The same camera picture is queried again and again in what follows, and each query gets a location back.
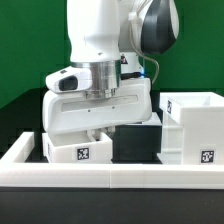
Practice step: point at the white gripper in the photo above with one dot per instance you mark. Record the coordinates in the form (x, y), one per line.
(73, 112)

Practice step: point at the white front drawer box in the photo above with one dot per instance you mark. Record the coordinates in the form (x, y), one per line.
(77, 149)

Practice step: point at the white drawer cabinet frame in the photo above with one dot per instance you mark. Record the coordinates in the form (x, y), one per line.
(192, 128)

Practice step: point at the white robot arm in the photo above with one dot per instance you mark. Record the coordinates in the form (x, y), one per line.
(90, 94)

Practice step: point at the white fiducial marker sheet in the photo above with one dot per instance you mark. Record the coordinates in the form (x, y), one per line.
(153, 121)

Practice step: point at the white U-shaped border fence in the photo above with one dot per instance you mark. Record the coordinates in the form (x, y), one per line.
(15, 171)

